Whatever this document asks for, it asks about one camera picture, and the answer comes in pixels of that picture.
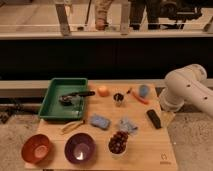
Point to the purple bowl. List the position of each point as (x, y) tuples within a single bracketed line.
[(79, 148)]

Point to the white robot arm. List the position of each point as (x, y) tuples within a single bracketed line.
[(186, 84)]

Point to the small dark-filled cup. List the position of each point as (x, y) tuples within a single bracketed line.
[(118, 98)]

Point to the orange carrot toy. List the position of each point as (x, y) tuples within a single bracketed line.
[(140, 99)]

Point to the yellow banana-shaped toy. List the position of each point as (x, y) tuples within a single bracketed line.
[(71, 126)]

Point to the black-handled ladle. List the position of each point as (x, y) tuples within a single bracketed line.
[(67, 98)]

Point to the orange fruit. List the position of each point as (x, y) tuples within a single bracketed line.
[(103, 91)]

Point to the crumpled blue-grey cloth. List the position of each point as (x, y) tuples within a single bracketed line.
[(126, 125)]

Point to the blue cup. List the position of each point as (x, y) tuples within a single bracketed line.
[(143, 90)]

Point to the green plastic tray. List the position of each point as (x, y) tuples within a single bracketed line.
[(52, 110)]

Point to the orange-red bowl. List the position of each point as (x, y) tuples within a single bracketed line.
[(36, 148)]

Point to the wooden cutting board table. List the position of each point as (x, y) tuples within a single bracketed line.
[(149, 149)]

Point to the blue sponge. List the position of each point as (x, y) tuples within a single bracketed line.
[(100, 122)]

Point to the black eraser block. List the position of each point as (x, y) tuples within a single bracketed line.
[(154, 118)]

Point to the white cup of grapes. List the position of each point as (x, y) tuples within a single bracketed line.
[(118, 143)]

